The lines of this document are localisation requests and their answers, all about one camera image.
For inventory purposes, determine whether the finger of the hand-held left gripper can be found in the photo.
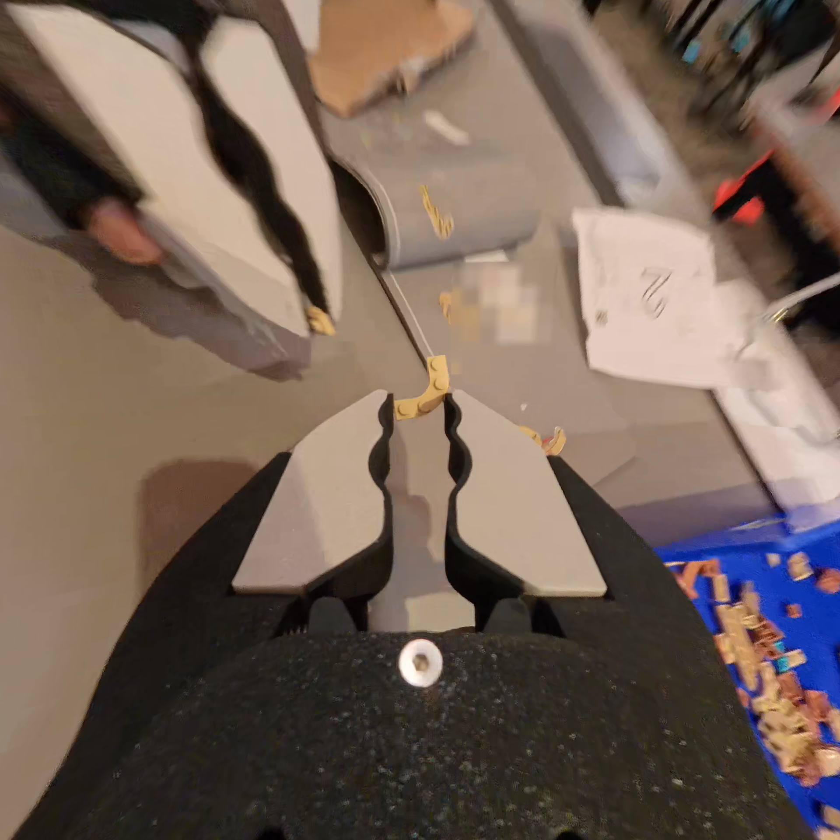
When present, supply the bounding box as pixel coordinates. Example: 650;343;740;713
193;16;345;332
7;3;315;378

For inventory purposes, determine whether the pile of small bricks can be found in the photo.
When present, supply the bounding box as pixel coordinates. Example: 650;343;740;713
679;551;840;837

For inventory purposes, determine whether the person's left hand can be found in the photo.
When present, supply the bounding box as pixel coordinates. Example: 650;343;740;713
84;197;166;266

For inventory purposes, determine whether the torn cardboard box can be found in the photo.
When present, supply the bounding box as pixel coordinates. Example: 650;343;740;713
307;0;478;120

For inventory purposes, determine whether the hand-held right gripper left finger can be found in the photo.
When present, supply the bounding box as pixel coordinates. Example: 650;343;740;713
231;389;395;596

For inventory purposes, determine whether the grey desk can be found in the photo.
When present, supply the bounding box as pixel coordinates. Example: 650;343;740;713
0;0;788;840

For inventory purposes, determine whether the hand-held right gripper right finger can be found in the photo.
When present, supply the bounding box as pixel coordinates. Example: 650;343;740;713
444;389;609;599

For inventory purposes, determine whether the grey instruction booklet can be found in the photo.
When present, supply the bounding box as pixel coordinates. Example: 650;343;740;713
327;152;639;503

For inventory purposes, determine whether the white paper sheet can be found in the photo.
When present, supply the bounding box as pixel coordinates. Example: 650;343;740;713
712;279;840;519

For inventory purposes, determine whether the blue plastic bin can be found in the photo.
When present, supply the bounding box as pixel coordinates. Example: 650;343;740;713
655;517;840;840

